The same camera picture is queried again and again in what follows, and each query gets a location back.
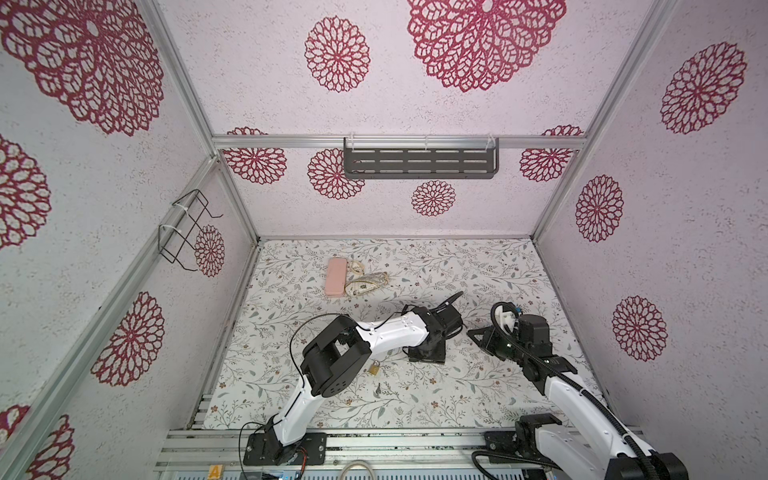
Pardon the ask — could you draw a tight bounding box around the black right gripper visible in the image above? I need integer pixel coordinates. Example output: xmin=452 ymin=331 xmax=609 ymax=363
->
xmin=468 ymin=325 xmax=527 ymax=366

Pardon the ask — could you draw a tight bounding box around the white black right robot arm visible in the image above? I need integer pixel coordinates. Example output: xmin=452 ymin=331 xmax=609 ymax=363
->
xmin=467 ymin=303 xmax=689 ymax=479

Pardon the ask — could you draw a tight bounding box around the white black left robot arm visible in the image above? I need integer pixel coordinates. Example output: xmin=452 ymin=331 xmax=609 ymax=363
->
xmin=263 ymin=291 xmax=463 ymax=448

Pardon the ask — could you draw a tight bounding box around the pink rectangular case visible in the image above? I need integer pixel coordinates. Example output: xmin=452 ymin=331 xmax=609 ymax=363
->
xmin=324 ymin=257 xmax=348 ymax=298

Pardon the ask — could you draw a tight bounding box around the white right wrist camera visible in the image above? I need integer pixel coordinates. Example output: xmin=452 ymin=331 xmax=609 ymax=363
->
xmin=493 ymin=302 xmax=521 ymax=335

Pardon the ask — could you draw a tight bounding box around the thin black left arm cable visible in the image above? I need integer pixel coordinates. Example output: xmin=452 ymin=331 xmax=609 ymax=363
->
xmin=238 ymin=311 xmax=421 ymax=463

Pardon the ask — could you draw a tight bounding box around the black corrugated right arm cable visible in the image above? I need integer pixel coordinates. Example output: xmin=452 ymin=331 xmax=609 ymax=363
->
xmin=470 ymin=301 xmax=661 ymax=480

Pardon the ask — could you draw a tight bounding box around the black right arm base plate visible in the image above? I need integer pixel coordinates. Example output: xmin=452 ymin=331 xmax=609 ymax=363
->
xmin=483 ymin=413 xmax=562 ymax=465

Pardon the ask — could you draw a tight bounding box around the grey slotted wall shelf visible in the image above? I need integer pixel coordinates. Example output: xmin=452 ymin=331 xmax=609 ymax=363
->
xmin=342 ymin=138 xmax=500 ymax=180

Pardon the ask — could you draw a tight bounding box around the grey looped cable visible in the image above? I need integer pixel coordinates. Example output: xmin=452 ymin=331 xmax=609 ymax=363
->
xmin=337 ymin=459 xmax=377 ymax=480

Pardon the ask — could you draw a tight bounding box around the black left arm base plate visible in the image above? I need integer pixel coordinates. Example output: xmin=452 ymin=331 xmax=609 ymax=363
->
xmin=243 ymin=433 xmax=328 ymax=467

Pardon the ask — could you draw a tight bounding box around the black wire wall rack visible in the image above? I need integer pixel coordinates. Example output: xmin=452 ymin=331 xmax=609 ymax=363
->
xmin=156 ymin=189 xmax=226 ymax=278

